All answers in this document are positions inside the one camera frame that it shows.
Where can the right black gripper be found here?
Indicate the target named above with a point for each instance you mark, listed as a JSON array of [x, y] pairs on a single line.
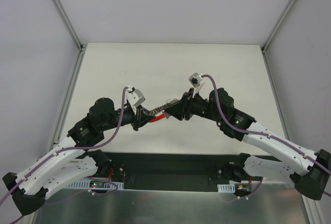
[[185, 106]]

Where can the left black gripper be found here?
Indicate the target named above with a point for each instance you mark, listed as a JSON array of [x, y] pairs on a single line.
[[138, 119]]

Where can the metal key organizer red handle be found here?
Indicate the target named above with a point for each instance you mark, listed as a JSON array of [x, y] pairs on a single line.
[[159, 111]]

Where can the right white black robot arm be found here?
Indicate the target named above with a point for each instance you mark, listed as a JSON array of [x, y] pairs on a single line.
[[304, 169]]

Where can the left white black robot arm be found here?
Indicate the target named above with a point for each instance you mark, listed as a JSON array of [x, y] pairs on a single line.
[[77, 156]]

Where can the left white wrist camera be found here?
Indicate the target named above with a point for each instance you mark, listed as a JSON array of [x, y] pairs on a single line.
[[134, 97]]

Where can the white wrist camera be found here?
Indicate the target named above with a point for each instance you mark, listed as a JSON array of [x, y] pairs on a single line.
[[134, 97], [197, 82]]

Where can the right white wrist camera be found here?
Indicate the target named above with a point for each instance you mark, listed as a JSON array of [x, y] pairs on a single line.
[[197, 82]]

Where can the left white cable duct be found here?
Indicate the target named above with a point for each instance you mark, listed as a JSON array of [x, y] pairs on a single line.
[[86, 184]]

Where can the white cable duct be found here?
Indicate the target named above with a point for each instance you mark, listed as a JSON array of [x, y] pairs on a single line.
[[226, 188], [86, 184]]

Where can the right white cable duct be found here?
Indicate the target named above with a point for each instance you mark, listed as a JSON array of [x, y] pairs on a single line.
[[226, 188]]

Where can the left aluminium frame post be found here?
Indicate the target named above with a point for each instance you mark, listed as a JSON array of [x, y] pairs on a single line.
[[68, 24]]

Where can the aluminium frame post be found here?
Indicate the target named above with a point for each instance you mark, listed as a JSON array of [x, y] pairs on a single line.
[[68, 24], [278, 25]]

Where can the right aluminium frame post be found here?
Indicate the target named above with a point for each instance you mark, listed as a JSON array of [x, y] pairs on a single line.
[[278, 25]]

